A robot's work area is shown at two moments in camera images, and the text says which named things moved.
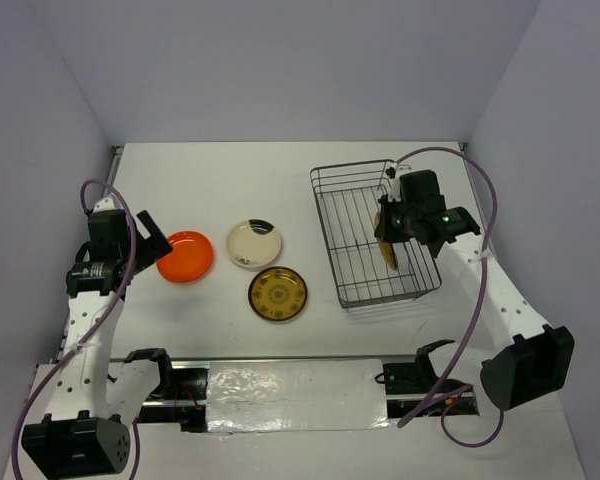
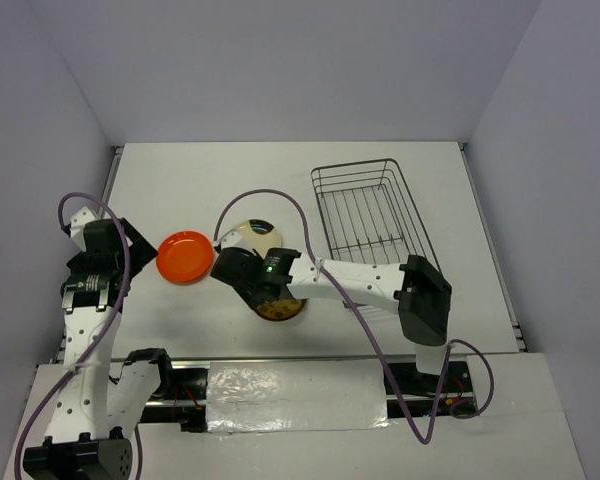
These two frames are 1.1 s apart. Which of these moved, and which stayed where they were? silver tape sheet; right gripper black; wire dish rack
Moved: right gripper black
Stayed: wire dish rack; silver tape sheet
